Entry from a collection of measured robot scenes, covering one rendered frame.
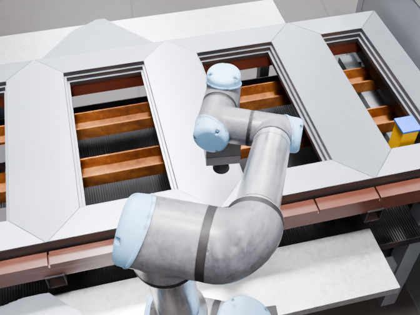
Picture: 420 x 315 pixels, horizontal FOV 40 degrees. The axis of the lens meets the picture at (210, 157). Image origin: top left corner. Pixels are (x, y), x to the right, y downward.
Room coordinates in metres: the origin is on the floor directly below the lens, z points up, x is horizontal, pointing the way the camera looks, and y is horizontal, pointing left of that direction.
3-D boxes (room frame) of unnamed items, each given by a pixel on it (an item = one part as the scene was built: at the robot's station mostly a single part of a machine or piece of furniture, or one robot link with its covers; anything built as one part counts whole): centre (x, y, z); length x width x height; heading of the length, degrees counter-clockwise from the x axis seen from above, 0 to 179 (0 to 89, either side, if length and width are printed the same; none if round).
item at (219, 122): (0.86, -0.03, 1.23); 0.11 x 0.11 x 0.08; 78
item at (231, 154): (0.98, -0.03, 1.08); 0.10 x 0.09 x 0.16; 7
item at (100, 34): (1.76, 0.45, 0.77); 0.45 x 0.20 x 0.04; 104
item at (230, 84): (0.96, -0.03, 1.24); 0.09 x 0.08 x 0.11; 168
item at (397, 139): (1.22, -0.58, 0.78); 0.05 x 0.05 x 0.19; 14
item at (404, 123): (1.22, -0.58, 0.88); 0.06 x 0.06 x 0.02; 14
